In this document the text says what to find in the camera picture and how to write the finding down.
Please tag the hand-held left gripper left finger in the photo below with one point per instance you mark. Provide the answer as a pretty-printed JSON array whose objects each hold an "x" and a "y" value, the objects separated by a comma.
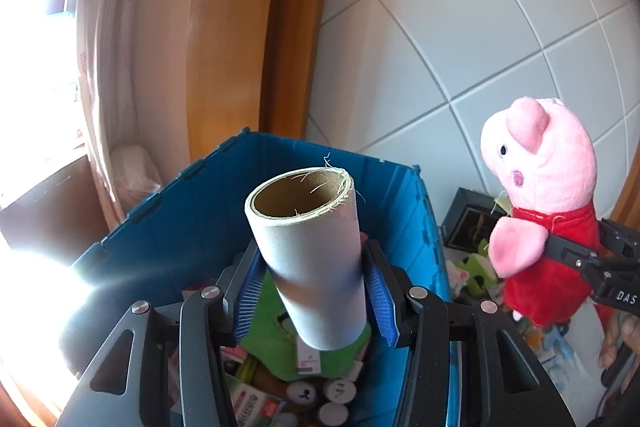
[{"x": 247, "y": 302}]

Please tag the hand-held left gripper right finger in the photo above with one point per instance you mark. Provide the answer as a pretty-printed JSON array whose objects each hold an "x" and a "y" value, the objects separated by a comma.
[{"x": 382, "y": 307}]

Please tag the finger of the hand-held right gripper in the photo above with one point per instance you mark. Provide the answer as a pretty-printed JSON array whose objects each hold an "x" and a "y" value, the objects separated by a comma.
[
  {"x": 622, "y": 237},
  {"x": 575, "y": 254}
]

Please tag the green turtle shell plush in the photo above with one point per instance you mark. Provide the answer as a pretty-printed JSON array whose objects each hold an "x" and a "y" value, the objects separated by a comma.
[{"x": 270, "y": 347}]

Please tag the white cardboard tube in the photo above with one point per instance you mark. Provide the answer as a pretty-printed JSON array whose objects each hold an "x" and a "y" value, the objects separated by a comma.
[{"x": 310, "y": 267}]

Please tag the blue plastic crate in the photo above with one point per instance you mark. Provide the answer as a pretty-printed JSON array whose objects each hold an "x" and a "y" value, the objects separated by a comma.
[{"x": 200, "y": 217}]

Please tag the pink pig plush toy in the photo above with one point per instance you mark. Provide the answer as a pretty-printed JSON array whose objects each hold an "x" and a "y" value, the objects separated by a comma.
[{"x": 545, "y": 157}]

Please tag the person's right hand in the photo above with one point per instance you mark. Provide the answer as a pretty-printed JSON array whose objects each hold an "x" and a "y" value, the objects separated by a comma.
[{"x": 615, "y": 339}]

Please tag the white cap bottle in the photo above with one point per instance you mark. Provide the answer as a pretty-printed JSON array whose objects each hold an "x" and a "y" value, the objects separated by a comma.
[
  {"x": 339, "y": 389},
  {"x": 332, "y": 414}
]

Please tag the green big-eyed plush toy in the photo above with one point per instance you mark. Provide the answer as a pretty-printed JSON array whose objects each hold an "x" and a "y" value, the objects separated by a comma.
[{"x": 475, "y": 272}]

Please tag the red green carton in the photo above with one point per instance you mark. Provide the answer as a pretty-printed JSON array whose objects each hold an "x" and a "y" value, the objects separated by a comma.
[{"x": 255, "y": 407}]

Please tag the white round caps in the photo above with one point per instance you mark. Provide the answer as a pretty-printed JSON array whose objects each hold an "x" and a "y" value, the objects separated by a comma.
[{"x": 302, "y": 393}]

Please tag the floral bed sheet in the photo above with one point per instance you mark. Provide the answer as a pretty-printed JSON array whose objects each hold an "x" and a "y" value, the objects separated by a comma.
[{"x": 565, "y": 377}]

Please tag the black cardboard box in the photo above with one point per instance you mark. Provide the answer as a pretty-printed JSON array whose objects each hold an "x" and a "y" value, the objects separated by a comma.
[{"x": 465, "y": 227}]

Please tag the white plastic bag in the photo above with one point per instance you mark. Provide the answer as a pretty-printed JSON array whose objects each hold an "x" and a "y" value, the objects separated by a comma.
[{"x": 135, "y": 172}]

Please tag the brown wooden cabinet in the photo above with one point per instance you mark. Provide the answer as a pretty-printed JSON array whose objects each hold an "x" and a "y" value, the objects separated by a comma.
[{"x": 45, "y": 212}]

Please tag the white padded headboard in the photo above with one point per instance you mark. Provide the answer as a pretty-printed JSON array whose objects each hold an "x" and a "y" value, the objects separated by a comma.
[{"x": 450, "y": 32}]

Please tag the sheer beige curtain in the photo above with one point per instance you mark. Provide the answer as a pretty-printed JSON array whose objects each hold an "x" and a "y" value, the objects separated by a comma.
[{"x": 125, "y": 32}]

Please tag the wooden headboard post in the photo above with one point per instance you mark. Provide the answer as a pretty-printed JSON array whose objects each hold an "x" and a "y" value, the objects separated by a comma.
[{"x": 240, "y": 32}]

